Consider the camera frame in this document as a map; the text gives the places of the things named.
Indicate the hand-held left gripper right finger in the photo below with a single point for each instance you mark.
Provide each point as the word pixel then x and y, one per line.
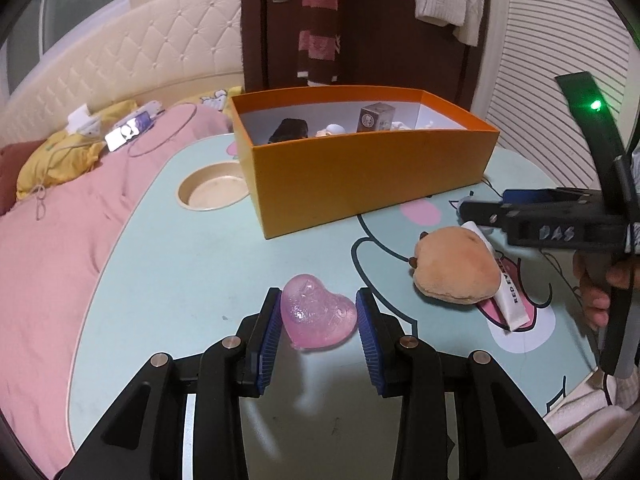
pixel 370 347

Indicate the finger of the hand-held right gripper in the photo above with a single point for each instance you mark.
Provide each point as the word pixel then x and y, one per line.
pixel 482 212

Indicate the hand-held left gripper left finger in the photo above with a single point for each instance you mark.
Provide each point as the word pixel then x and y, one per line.
pixel 267 342

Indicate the pink heart-shaped soap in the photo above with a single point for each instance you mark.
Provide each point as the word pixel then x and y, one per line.
pixel 317 312

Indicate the brown plush toy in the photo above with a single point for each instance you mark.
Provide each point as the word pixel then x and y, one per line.
pixel 455 265

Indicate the white cosmetic tube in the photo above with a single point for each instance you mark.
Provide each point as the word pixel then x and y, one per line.
pixel 514 305

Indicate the orange cardboard box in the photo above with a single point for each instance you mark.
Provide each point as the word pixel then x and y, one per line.
pixel 360 180

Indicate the teal cartoon print desktop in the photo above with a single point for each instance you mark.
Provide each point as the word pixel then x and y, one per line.
pixel 200 270

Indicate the person's right hand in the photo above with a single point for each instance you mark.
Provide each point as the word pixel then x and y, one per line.
pixel 595 290

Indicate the grey small carton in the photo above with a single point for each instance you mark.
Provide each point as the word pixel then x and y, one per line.
pixel 375 117

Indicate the dark brown door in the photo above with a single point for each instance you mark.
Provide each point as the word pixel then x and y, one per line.
pixel 380 50

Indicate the white fleece clothing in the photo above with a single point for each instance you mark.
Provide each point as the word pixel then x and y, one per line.
pixel 595 430

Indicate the black small object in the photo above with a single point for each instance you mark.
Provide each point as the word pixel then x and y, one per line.
pixel 287 131

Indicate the pink quilt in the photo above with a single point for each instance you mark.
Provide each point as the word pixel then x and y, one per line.
pixel 60 285

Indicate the pink brown striped scarf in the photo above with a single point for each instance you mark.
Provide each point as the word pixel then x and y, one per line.
pixel 317 35

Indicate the yellow printed pillow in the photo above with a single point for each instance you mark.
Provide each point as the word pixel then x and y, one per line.
pixel 220 99

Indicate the yellow blanket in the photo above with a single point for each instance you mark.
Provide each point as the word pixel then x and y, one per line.
pixel 65 160

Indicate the white charger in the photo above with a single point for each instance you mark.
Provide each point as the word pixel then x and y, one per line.
pixel 84 120

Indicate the dark red pillow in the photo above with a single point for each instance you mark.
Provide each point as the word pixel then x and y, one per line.
pixel 10 175

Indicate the cream tufted bed headboard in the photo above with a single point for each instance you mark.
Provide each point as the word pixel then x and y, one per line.
pixel 125 45

